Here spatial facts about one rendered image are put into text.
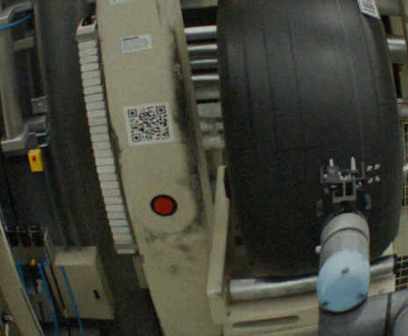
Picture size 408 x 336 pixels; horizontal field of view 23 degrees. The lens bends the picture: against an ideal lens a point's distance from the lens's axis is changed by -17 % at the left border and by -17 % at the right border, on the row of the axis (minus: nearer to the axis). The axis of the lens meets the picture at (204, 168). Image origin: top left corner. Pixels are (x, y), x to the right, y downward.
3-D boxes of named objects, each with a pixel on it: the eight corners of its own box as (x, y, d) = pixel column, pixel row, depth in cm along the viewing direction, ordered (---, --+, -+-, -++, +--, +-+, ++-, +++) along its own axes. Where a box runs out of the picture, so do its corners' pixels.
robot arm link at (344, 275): (315, 322, 132) (316, 273, 128) (318, 282, 142) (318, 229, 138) (368, 311, 131) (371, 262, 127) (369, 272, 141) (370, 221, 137)
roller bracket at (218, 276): (212, 327, 194) (205, 292, 189) (224, 206, 227) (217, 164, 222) (230, 326, 194) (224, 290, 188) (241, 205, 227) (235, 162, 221)
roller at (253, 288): (226, 286, 199) (226, 305, 196) (223, 276, 195) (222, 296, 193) (396, 260, 195) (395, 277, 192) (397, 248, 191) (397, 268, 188)
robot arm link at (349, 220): (368, 268, 140) (315, 277, 141) (368, 251, 144) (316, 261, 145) (369, 222, 137) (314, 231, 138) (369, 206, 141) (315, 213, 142)
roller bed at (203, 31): (161, 159, 235) (142, 38, 219) (167, 121, 247) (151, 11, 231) (259, 151, 232) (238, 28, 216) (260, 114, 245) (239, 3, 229)
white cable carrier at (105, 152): (117, 253, 201) (75, 30, 175) (119, 238, 205) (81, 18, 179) (140, 253, 200) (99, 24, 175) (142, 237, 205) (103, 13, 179)
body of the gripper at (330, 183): (364, 159, 151) (369, 199, 140) (366, 211, 155) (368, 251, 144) (318, 164, 152) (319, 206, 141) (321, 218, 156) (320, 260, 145)
